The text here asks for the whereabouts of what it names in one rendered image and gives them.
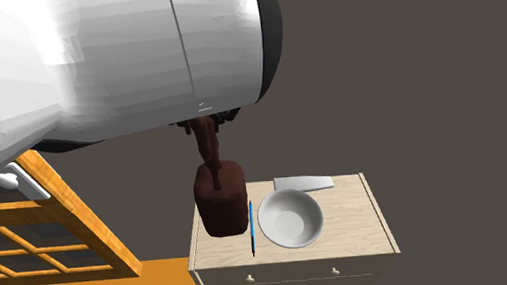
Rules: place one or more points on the blue pen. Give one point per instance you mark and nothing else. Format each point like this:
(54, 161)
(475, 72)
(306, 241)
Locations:
(252, 229)

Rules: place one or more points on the grey flat slab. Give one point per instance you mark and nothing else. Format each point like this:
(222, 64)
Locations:
(301, 183)

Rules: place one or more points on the white bowl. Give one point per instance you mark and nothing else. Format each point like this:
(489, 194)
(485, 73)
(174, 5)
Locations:
(290, 220)

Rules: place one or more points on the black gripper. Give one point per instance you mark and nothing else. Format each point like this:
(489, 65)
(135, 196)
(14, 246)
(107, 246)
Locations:
(229, 115)

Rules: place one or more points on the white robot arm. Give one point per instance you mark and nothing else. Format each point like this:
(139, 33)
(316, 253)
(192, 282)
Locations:
(119, 62)

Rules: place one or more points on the wooden door with glass panes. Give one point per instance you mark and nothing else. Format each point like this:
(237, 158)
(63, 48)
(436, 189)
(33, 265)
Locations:
(86, 220)

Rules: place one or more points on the light wooden chest of drawers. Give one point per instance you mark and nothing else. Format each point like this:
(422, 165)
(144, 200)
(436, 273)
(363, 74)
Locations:
(354, 230)

